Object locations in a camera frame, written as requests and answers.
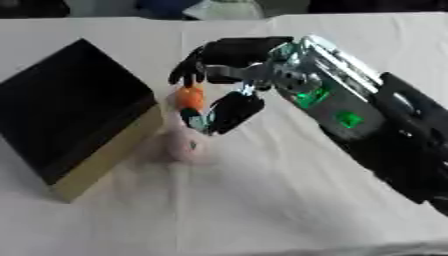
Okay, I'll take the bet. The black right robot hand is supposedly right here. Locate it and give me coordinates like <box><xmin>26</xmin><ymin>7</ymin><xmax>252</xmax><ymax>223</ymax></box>
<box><xmin>166</xmin><ymin>35</ymin><xmax>298</xmax><ymax>136</ymax></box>

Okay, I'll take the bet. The pink soft toy orange beak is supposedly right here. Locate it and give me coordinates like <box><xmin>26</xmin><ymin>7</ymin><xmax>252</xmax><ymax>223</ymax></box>
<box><xmin>141</xmin><ymin>84</ymin><xmax>223</xmax><ymax>166</ymax></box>

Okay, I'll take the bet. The tan cardboard box black inside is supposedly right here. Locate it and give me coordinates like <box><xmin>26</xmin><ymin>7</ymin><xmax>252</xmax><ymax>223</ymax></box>
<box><xmin>0</xmin><ymin>37</ymin><xmax>167</xmax><ymax>204</ymax></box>

